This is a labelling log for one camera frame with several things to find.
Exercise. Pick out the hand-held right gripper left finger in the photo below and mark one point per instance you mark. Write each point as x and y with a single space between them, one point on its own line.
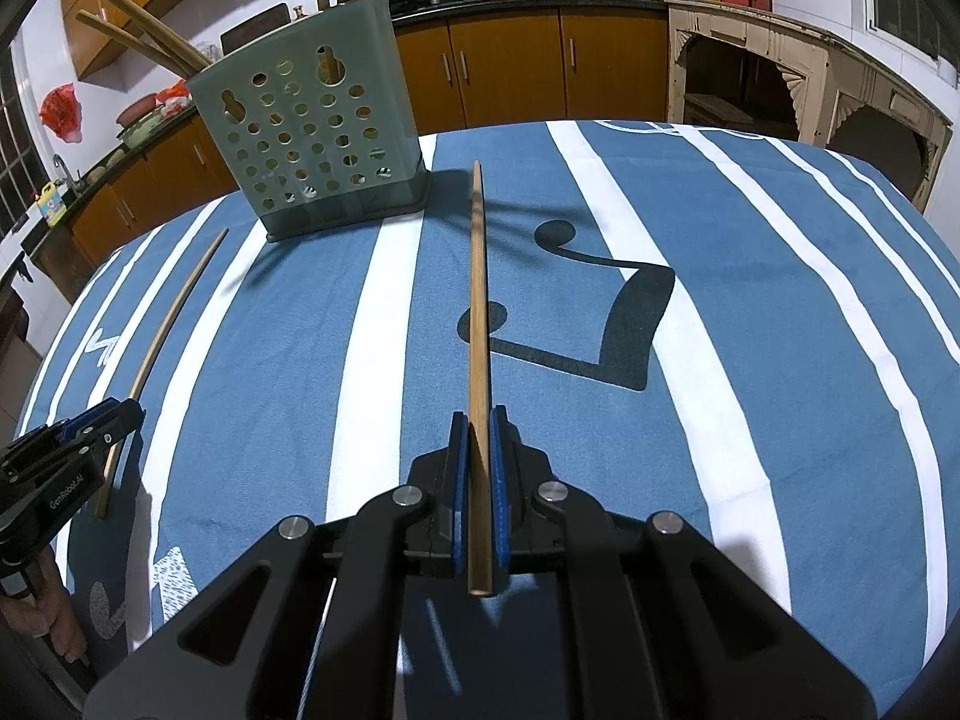
457 495

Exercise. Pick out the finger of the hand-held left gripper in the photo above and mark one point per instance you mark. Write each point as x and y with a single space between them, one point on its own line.
124 424
82 424

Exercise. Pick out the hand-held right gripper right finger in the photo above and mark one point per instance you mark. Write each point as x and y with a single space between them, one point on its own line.
501 495

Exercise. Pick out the green perforated utensil holder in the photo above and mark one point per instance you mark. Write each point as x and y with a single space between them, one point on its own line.
382 30

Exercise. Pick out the person's left hand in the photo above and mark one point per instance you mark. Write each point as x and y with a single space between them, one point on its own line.
64 615

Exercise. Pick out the yellow detergent bottle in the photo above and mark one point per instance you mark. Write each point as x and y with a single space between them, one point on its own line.
50 204

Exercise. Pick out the metal faucet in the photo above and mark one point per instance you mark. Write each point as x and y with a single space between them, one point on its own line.
64 172

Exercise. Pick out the window with grille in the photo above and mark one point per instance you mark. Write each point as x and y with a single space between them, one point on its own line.
911 0
11 157

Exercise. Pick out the green enamel pot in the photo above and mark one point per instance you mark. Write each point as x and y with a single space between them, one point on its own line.
141 133

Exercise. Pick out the blue white striped tablecloth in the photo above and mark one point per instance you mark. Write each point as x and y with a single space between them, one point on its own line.
750 315

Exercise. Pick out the hanging red plastic bag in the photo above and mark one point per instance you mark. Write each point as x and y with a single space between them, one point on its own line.
61 112

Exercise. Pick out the brown clay bowl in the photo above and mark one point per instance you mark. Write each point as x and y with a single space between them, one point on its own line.
139 109

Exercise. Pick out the orange plastic bag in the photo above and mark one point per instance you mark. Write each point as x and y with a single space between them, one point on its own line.
172 94

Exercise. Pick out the dark cutting board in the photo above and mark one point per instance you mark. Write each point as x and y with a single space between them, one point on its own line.
259 26

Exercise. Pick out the orange wooden kitchen cabinets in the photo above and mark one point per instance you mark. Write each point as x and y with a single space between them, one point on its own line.
510 67

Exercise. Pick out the beige arched wooden cabinet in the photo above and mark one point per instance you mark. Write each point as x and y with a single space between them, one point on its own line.
750 52

